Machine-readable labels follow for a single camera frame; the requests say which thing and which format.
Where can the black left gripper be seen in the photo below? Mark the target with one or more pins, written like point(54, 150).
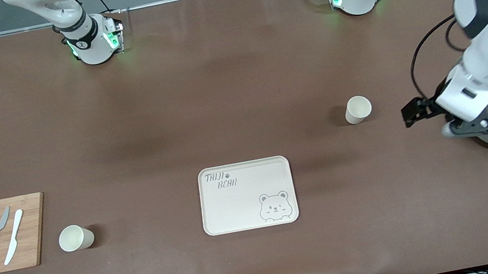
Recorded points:
point(430, 107)

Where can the white plastic knife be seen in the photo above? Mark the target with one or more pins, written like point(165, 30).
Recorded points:
point(13, 237)

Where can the white paper cup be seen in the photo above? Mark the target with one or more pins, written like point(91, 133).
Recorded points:
point(357, 109)
point(72, 238)

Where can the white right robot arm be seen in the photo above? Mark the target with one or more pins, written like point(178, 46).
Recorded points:
point(86, 39)

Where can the cream bear print tray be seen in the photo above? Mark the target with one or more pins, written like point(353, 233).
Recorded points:
point(236, 208)

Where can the brown table mat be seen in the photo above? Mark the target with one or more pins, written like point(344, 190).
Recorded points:
point(235, 88)

